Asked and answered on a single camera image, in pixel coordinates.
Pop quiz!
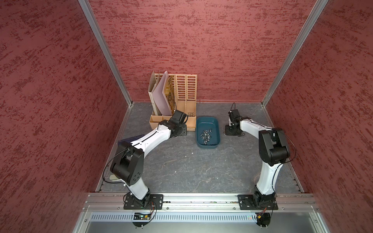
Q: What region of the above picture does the teal plastic storage tray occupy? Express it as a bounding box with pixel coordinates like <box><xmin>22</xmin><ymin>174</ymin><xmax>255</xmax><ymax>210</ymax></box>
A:
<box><xmin>196</xmin><ymin>116</ymin><xmax>220</xmax><ymax>149</ymax></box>

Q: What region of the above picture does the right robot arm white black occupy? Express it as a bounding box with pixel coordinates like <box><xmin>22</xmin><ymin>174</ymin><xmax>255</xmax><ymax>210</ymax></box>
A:
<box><xmin>224</xmin><ymin>109</ymin><xmax>290</xmax><ymax>208</ymax></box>

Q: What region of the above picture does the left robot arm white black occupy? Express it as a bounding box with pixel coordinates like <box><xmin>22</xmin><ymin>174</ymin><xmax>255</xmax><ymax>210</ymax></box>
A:
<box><xmin>103</xmin><ymin>110</ymin><xmax>188</xmax><ymax>210</ymax></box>

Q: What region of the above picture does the pile of silver wing nuts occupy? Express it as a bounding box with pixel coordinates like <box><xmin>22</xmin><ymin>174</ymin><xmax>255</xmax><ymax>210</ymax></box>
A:
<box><xmin>200</xmin><ymin>129</ymin><xmax>212</xmax><ymax>145</ymax></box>

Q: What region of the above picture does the patterned gold black booklet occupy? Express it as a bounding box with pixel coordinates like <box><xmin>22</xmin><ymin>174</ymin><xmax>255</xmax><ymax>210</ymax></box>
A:
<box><xmin>164</xmin><ymin>75</ymin><xmax>175</xmax><ymax>116</ymax></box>

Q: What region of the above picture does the pink paper folder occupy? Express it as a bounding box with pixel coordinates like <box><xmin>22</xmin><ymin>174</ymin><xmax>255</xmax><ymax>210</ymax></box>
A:
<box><xmin>153</xmin><ymin>71</ymin><xmax>170</xmax><ymax>116</ymax></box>

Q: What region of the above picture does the beige plastic file organizer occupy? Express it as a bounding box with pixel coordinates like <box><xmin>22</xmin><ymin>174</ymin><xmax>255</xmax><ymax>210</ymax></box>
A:
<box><xmin>149</xmin><ymin>73</ymin><xmax>198</xmax><ymax>131</ymax></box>

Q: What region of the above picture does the brown cardboard folder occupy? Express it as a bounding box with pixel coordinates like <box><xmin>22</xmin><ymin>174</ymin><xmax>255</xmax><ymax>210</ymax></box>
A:
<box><xmin>148</xmin><ymin>71</ymin><xmax>161</xmax><ymax>116</ymax></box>

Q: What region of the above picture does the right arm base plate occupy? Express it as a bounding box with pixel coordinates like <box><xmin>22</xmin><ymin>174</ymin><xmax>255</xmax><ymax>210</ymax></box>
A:
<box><xmin>237</xmin><ymin>193</ymin><xmax>278</xmax><ymax>211</ymax></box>

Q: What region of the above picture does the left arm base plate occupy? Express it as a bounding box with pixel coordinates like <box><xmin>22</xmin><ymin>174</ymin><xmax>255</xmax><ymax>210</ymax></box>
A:
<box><xmin>123</xmin><ymin>194</ymin><xmax>164</xmax><ymax>210</ymax></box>

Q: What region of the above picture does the aluminium front rail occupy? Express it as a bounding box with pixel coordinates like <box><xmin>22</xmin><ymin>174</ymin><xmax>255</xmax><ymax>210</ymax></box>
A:
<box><xmin>83</xmin><ymin>192</ymin><xmax>320</xmax><ymax>213</ymax></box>

